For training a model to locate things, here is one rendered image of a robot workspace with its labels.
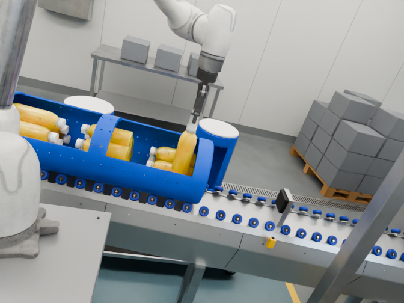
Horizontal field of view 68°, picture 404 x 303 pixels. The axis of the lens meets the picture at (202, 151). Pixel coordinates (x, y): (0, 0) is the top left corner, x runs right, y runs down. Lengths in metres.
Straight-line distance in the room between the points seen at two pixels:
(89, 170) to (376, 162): 3.63
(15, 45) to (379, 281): 1.70
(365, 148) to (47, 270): 3.70
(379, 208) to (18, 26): 1.14
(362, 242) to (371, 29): 4.57
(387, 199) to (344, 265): 0.29
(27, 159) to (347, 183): 3.87
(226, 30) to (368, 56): 4.64
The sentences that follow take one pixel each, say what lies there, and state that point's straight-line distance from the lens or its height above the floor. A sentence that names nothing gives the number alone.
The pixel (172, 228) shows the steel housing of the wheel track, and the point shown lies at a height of 0.86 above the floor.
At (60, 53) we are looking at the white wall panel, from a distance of 4.85.
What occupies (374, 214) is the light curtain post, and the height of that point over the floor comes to 1.28.
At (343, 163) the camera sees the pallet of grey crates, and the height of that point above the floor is 0.51.
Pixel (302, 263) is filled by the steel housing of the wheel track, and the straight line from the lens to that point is 1.53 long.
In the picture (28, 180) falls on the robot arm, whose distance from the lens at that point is 0.80.
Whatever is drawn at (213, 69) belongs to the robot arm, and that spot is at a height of 1.55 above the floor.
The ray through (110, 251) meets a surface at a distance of 2.19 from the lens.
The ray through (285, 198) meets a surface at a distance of 1.41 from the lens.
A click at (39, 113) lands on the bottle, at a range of 1.36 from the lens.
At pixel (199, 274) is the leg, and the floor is 0.59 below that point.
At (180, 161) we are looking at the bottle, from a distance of 1.21.
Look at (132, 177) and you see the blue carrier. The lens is 1.21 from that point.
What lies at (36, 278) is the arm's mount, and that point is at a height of 1.08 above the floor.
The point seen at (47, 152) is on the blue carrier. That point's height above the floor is 1.10.
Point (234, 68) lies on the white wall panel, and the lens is 4.77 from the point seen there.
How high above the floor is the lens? 1.73
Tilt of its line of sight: 25 degrees down
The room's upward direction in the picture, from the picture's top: 17 degrees clockwise
